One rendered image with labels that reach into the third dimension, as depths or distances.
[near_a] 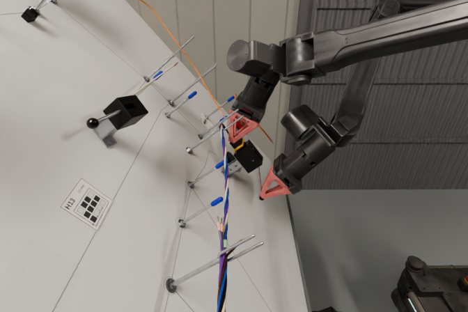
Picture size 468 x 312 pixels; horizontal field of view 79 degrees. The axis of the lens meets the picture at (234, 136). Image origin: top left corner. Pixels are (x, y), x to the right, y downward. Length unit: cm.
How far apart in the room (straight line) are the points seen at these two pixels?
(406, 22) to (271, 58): 21
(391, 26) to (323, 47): 10
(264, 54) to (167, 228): 33
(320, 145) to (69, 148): 46
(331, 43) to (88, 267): 46
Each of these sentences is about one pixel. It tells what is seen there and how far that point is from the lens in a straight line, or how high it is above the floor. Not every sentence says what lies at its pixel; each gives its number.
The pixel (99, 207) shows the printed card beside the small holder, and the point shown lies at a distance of 39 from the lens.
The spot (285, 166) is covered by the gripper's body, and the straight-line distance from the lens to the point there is 65.
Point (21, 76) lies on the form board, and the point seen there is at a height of 139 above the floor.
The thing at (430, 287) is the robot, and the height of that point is 28.
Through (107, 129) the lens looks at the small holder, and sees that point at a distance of 44.
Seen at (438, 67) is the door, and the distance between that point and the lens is 229.
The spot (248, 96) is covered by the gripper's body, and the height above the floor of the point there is 129.
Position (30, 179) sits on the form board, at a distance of 37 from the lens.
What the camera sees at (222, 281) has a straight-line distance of 34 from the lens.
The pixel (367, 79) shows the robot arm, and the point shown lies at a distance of 76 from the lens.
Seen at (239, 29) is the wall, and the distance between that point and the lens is 188.
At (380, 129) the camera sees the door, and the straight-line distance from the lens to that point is 230.
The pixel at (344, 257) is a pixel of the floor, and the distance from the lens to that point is 202.
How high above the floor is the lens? 150
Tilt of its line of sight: 29 degrees down
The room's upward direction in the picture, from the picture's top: straight up
